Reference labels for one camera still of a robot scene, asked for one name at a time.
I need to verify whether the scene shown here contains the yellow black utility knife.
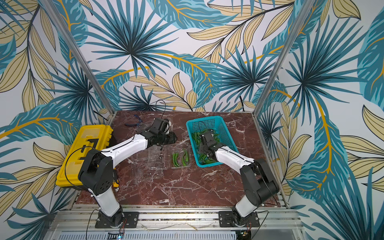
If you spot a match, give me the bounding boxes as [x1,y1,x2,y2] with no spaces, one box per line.
[113,180,120,192]

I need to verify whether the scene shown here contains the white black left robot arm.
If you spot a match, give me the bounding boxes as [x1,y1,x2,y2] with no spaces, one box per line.
[78,118,177,228]

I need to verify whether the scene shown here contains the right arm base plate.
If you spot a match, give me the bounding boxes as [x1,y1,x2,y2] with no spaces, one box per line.
[218,211,260,228]

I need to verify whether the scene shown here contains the blue handled pliers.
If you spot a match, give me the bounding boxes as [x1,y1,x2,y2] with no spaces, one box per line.
[125,115,143,128]

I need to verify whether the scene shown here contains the teal perforated plastic basket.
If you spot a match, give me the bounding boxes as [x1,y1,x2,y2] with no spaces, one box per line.
[186,116,238,168]

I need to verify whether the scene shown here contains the small green pepper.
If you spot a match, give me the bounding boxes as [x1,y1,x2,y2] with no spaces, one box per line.
[172,153,180,167]
[184,149,190,165]
[182,154,187,167]

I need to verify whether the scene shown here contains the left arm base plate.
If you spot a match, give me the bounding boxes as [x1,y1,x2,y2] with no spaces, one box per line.
[95,212,139,229]

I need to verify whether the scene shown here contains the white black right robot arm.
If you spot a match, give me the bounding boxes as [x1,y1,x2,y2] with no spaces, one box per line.
[199,130,280,227]

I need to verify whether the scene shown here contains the yellow black toolbox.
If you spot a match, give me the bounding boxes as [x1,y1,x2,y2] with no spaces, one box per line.
[56,125,113,188]

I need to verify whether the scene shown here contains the aluminium frame rail front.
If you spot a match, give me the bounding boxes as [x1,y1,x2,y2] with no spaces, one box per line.
[48,205,304,236]

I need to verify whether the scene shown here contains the clear clamshell container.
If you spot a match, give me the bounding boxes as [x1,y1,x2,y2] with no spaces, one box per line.
[132,147,168,184]
[171,149,192,169]

